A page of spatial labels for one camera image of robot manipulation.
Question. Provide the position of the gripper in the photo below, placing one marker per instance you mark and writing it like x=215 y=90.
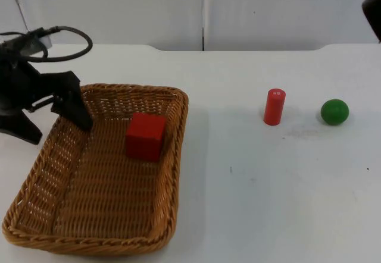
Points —
x=18 y=84

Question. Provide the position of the brown wicker basket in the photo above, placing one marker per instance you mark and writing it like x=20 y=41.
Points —
x=113 y=203

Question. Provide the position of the red cylinder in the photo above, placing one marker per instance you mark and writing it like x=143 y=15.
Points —
x=274 y=108

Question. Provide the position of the red cube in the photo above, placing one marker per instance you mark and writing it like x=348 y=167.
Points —
x=144 y=139

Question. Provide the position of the green ball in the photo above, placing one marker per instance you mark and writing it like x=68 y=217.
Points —
x=334 y=112

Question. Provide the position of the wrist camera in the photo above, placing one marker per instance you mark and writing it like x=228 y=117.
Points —
x=26 y=43

